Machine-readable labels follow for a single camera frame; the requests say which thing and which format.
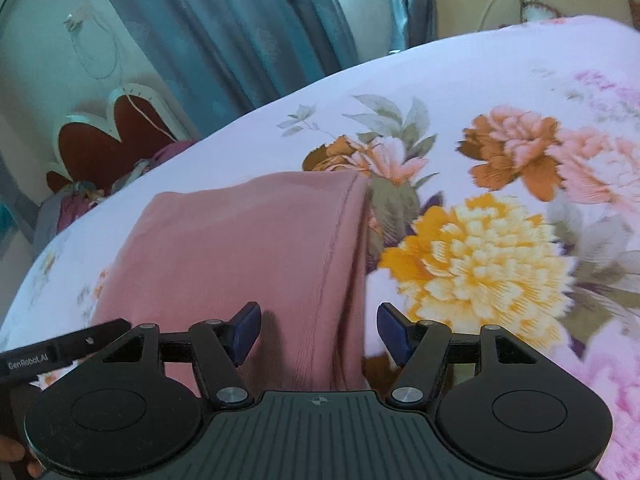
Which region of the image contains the white cord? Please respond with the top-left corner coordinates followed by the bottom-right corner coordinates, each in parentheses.
top-left (62, 7), bottom-right (179, 143)

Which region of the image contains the red headboard with white frame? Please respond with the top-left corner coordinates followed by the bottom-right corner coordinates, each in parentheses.
top-left (45, 82), bottom-right (197, 196)

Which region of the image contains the pink garment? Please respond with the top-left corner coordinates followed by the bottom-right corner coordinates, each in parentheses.
top-left (90, 170), bottom-right (372, 394)

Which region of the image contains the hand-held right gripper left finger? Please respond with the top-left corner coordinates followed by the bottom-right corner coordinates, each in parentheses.
top-left (101, 302), bottom-right (262, 407)

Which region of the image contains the person's left hand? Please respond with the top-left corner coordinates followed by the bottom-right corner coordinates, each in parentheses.
top-left (0, 434), bottom-right (45, 480)

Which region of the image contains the floral bedsheet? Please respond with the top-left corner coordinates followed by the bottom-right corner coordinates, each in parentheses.
top-left (0, 15), bottom-right (640, 480)

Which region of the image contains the pile of bedding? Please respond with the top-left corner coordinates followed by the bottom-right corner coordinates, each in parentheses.
top-left (32, 140), bottom-right (197, 252)

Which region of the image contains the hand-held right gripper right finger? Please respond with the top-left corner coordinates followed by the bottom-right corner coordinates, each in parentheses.
top-left (376, 302), bottom-right (544, 406)

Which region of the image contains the blue curtain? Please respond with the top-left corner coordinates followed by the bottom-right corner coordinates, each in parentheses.
top-left (87, 0), bottom-right (358, 126)
top-left (392, 0), bottom-right (438, 46)

